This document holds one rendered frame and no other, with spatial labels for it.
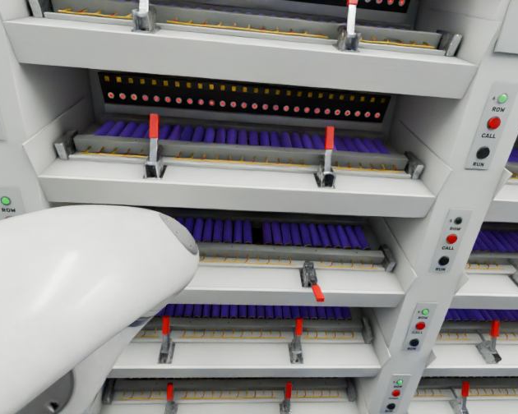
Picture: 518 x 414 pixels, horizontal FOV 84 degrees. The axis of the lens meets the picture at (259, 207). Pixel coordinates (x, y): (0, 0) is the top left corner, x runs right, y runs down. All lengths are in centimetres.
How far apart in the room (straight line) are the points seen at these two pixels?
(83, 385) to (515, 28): 59
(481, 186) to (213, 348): 58
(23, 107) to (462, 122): 61
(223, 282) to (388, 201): 31
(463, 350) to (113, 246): 79
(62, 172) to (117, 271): 36
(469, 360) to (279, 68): 72
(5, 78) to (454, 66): 58
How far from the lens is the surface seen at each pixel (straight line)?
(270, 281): 54
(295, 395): 85
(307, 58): 43
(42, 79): 55
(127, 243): 18
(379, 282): 61
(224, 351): 67
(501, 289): 75
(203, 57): 42
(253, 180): 45
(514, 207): 64
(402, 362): 74
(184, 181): 45
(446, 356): 82
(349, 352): 72
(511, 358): 92
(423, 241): 57
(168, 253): 21
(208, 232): 59
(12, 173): 54
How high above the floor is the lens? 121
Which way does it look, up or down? 22 degrees down
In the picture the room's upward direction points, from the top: 5 degrees clockwise
